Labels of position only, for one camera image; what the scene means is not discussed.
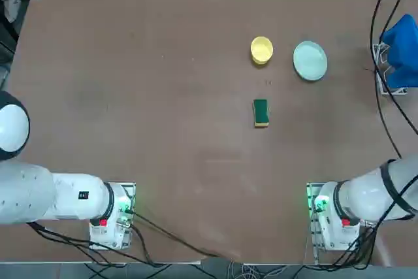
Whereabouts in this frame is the green and yellow sponge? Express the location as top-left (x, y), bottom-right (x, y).
top-left (253, 98), bottom-right (271, 129)

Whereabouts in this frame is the small yellow dish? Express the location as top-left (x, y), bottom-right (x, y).
top-left (250, 36), bottom-right (274, 65)

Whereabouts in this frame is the pale green plate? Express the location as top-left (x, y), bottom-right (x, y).
top-left (293, 41), bottom-right (329, 82)

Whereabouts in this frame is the blue cloth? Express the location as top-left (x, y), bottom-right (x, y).
top-left (379, 13), bottom-right (418, 90)

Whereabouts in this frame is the person's foot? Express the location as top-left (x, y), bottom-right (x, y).
top-left (3, 0), bottom-right (21, 24)

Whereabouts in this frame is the thick black base cable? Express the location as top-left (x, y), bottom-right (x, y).
top-left (125, 208), bottom-right (226, 259)

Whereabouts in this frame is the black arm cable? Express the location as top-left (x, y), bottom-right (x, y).
top-left (375, 0), bottom-right (418, 136)
top-left (370, 0), bottom-right (403, 159)

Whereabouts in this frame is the thin black base cable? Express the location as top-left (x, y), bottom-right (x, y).
top-left (25, 222), bottom-right (157, 267)

